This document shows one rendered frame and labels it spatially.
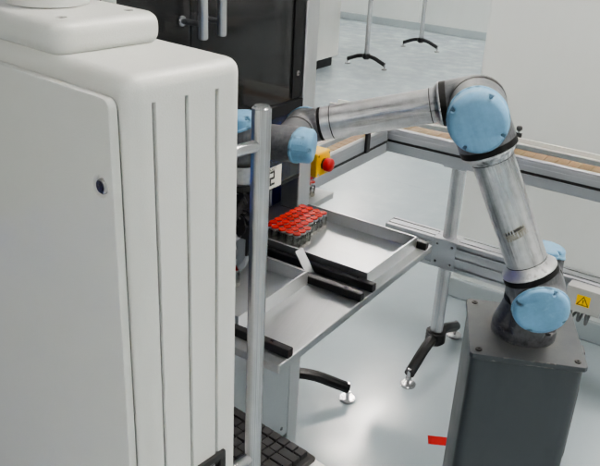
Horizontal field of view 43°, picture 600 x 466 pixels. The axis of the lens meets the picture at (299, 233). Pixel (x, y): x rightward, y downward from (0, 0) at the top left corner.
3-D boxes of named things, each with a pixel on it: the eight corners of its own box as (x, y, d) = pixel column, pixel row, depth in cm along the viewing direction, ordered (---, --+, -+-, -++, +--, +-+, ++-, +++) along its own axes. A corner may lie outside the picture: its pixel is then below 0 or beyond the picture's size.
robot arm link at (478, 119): (571, 298, 169) (497, 67, 153) (580, 333, 156) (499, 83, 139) (518, 311, 173) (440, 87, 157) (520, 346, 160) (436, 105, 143)
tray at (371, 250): (251, 245, 196) (251, 233, 194) (307, 214, 216) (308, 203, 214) (366, 286, 179) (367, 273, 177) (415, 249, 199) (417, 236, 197)
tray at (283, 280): (121, 282, 175) (120, 268, 174) (196, 244, 195) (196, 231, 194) (238, 331, 159) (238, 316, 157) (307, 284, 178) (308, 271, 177)
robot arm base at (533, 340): (551, 318, 187) (558, 282, 183) (560, 351, 174) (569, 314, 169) (488, 311, 189) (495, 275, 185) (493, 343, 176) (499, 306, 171)
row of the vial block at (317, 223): (283, 247, 195) (283, 231, 193) (321, 225, 209) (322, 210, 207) (289, 250, 194) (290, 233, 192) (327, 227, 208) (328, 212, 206)
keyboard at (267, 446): (111, 399, 148) (110, 388, 147) (166, 369, 158) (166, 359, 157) (261, 504, 125) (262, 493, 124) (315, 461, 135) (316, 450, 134)
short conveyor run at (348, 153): (282, 209, 228) (285, 159, 222) (241, 196, 236) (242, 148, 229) (390, 153, 281) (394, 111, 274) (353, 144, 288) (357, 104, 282)
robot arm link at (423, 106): (502, 60, 162) (284, 99, 176) (503, 71, 153) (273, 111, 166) (508, 113, 167) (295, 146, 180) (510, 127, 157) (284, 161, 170)
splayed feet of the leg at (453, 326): (395, 385, 292) (397, 354, 287) (447, 330, 331) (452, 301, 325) (413, 392, 289) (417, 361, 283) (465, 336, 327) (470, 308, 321)
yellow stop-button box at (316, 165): (295, 172, 224) (297, 149, 221) (309, 166, 229) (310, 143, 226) (317, 178, 220) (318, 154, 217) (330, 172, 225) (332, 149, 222)
